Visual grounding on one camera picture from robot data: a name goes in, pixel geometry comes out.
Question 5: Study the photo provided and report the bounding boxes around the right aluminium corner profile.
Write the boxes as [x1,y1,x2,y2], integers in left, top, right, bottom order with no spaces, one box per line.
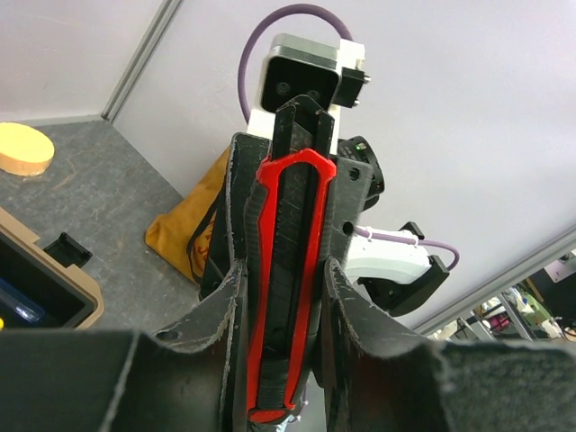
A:
[101,0,184,122]

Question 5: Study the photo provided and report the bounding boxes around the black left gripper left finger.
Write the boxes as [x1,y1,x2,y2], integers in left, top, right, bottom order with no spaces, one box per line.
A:
[1,261,248,431]

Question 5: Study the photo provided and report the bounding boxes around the orange cloth bag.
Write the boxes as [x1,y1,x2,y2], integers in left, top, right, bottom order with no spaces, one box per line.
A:
[145,148,230,284]

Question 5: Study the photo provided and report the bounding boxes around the tan plastic tool box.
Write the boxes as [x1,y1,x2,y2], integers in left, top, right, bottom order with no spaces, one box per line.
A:
[1,210,104,331]

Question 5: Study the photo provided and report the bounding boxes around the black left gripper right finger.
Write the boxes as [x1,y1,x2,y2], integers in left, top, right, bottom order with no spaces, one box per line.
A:
[320,258,575,431]

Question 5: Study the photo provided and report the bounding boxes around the blue red handle screwdriver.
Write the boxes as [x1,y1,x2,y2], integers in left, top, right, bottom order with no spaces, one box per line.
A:
[1,279,45,323]

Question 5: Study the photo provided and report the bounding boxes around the black tool tray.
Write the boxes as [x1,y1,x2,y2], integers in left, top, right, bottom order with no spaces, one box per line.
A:
[1,235,95,330]

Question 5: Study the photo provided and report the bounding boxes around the red black utility knife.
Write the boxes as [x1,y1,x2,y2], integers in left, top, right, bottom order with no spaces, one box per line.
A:
[244,94,337,425]

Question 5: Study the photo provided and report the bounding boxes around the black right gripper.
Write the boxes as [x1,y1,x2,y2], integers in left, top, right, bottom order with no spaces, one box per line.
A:
[197,131,386,302]

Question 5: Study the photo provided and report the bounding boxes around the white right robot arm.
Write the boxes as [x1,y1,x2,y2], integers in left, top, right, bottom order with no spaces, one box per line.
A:
[200,133,449,317]

